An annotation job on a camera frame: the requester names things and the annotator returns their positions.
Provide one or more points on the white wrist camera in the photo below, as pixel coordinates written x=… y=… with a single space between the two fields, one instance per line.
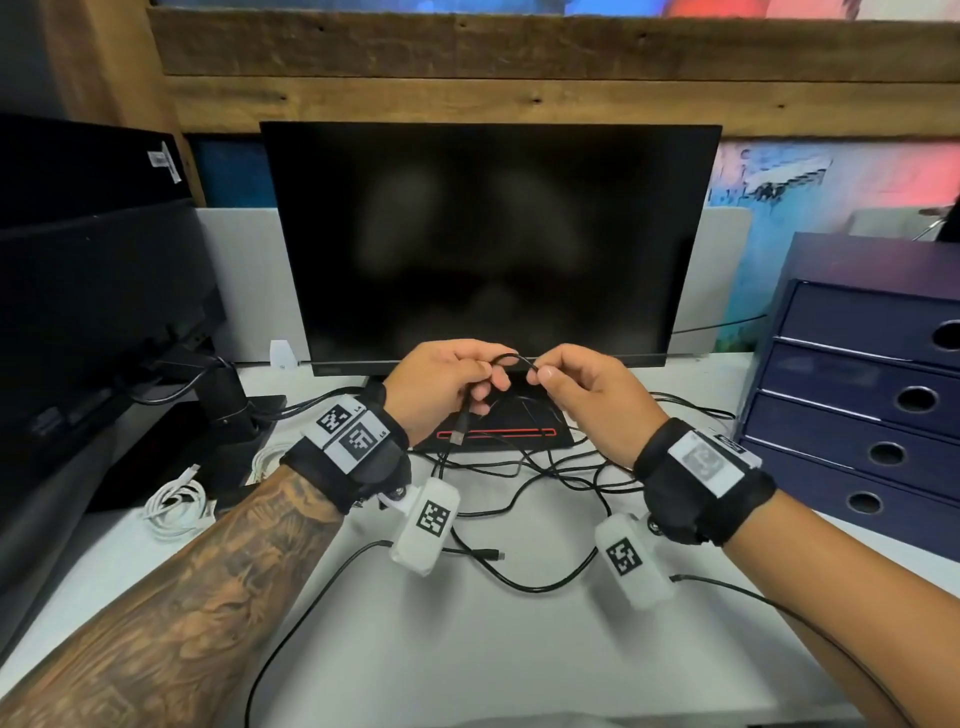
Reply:
x=427 y=525
x=634 y=562

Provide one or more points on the person's right hand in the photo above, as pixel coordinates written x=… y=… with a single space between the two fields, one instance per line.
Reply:
x=607 y=405

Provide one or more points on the navy blue drawer unit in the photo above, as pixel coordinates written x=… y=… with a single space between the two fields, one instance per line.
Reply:
x=847 y=390

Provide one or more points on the black monitor arm base plate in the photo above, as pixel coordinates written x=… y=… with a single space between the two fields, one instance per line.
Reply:
x=172 y=465

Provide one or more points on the black panel with white sticker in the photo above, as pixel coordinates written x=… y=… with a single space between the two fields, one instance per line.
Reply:
x=82 y=172

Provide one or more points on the black computer monitor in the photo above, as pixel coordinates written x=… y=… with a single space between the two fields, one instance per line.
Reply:
x=487 y=240

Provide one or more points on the person's left hand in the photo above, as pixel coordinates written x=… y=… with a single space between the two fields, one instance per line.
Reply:
x=435 y=382

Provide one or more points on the white partition panel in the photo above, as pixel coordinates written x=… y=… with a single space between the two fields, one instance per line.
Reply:
x=247 y=285
x=712 y=277

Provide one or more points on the person's left forearm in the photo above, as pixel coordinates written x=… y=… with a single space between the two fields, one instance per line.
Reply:
x=165 y=622

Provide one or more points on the person's right forearm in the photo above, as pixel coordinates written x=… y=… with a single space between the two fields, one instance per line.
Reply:
x=862 y=607

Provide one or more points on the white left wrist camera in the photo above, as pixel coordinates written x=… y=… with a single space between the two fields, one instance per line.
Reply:
x=427 y=525

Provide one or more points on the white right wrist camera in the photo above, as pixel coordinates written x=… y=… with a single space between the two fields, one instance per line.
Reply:
x=634 y=562

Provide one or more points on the white background table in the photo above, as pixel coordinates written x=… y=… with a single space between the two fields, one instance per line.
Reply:
x=885 y=225

